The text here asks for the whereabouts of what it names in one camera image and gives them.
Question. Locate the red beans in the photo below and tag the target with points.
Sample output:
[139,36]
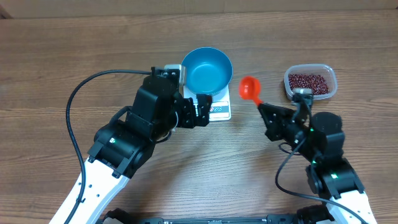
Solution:
[315,82]

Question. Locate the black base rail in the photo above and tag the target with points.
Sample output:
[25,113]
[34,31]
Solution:
[119,216]

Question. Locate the white digital kitchen scale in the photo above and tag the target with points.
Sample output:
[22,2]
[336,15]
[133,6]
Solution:
[220,109]

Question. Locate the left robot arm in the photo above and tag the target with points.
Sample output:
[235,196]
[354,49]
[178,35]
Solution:
[127,142]

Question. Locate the red measuring scoop blue handle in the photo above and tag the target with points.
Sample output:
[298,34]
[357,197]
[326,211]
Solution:
[249,89]

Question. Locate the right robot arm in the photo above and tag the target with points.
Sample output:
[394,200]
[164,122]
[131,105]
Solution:
[319,138]

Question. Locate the blue plastic bowl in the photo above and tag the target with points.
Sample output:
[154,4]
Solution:
[209,70]

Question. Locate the clear plastic food container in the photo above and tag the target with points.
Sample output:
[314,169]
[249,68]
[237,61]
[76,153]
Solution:
[317,69]

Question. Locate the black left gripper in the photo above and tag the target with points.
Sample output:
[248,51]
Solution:
[188,121]

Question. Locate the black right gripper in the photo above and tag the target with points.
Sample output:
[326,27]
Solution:
[277,127]

